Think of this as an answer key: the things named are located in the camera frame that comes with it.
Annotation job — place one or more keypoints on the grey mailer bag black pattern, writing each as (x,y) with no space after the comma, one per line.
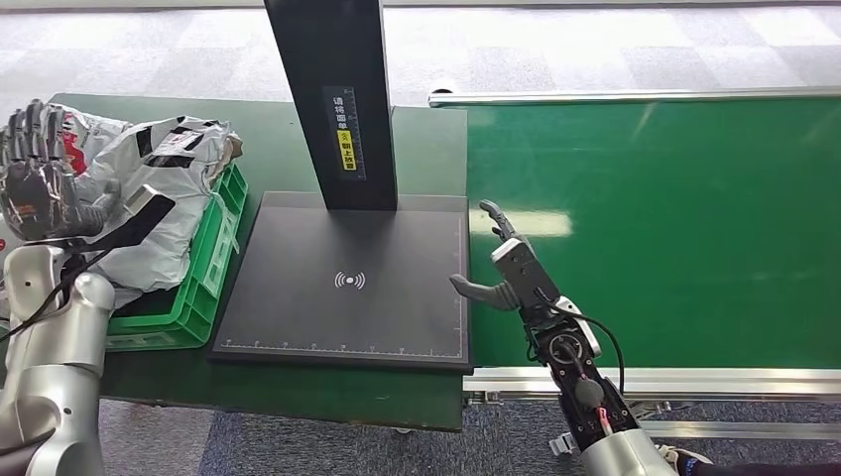
(171,217)

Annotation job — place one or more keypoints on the thin silver conveyor rail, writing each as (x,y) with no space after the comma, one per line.
(624,96)

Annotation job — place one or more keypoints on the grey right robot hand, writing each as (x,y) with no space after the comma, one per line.
(483,292)

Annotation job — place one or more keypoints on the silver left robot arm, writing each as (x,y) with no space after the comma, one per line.
(59,368)

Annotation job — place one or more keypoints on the person's shoe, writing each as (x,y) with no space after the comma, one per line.
(677,456)

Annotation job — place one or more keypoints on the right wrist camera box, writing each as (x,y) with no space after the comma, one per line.
(522,273)

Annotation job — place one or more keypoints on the yellow black label sticker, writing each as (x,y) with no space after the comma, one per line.
(345,131)

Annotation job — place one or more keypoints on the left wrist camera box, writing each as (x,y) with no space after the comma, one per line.
(141,217)

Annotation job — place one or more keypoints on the green plastic crate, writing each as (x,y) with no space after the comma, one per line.
(197,296)

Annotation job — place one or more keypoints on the silver conveyor support bracket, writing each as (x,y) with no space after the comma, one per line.
(723,428)

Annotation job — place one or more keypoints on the green conveyor belt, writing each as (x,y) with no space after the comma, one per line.
(690,230)

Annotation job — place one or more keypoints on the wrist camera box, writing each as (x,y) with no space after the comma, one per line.
(141,217)
(522,273)

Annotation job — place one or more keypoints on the black inbound scanner machine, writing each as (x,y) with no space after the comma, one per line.
(355,282)

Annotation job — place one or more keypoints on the wide silver conveyor rail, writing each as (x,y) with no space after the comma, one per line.
(723,382)

